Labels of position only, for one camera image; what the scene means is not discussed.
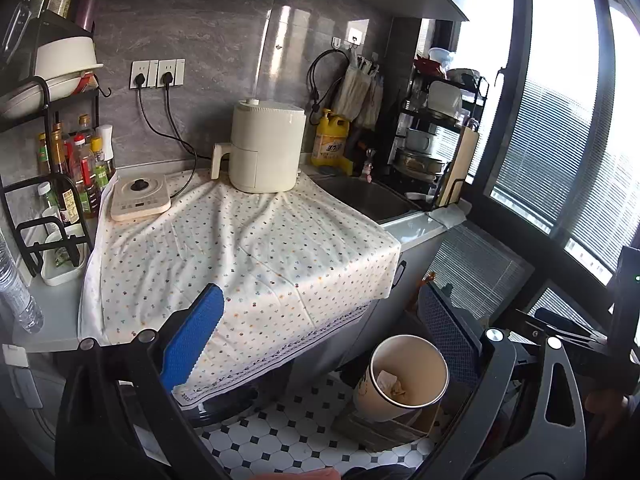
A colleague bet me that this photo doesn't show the person's right hand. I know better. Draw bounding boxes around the person's right hand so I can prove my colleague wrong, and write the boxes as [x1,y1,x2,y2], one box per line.
[585,389,629,440]

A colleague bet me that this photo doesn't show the black power cable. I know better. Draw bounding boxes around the black power cable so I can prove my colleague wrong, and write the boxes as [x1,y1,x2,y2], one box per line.
[134,75,222,201]

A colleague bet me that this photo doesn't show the white bowl on shelf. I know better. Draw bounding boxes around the white bowl on shelf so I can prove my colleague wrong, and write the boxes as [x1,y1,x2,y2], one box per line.
[35,36,103,79]

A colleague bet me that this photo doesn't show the dotted white tablecloth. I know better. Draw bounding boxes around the dotted white tablecloth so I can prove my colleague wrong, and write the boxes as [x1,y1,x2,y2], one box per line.
[78,172,401,408]

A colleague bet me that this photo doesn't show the clear water bottle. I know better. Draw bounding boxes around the clear water bottle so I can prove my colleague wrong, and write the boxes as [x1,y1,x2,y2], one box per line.
[0,235,43,334]

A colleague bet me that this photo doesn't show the stainless steel sink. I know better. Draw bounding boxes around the stainless steel sink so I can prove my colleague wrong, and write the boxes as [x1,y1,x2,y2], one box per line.
[312,176,419,224]

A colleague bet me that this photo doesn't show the yellow detergent jug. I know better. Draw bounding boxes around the yellow detergent jug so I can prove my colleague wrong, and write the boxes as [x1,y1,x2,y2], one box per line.
[311,108,352,177]

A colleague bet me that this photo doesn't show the black dish rack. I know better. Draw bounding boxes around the black dish rack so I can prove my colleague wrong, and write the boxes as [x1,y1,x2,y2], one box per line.
[385,48,489,210]

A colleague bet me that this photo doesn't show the grey cabinet door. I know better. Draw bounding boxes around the grey cabinet door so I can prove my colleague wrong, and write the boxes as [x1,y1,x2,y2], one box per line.
[341,234,445,365]

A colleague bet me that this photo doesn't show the hanging cloth towels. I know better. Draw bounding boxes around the hanging cloth towels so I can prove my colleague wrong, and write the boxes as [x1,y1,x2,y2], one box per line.
[331,49,384,130]

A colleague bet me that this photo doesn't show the white dish cloth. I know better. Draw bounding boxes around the white dish cloth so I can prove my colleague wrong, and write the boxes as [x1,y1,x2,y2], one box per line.
[428,200,472,230]

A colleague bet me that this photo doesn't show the white induction cooktop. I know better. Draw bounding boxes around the white induction cooktop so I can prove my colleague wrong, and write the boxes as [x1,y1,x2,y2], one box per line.
[110,174,171,222]

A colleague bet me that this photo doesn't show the condiment bottles rack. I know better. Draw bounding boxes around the condiment bottles rack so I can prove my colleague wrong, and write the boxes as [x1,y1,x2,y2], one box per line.
[0,109,117,281]

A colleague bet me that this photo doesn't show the white trash bin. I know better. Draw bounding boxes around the white trash bin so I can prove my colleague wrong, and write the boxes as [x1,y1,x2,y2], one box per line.
[352,335,449,422]

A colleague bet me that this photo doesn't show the cream air fryer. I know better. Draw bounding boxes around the cream air fryer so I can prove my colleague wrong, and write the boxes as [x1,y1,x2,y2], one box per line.
[210,99,306,194]

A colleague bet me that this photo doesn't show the wooden cutting board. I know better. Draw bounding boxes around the wooden cutting board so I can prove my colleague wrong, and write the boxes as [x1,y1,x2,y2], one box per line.
[435,127,480,208]

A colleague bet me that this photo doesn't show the white wall socket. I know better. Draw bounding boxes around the white wall socket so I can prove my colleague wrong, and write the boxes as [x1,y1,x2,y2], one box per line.
[129,58,186,90]

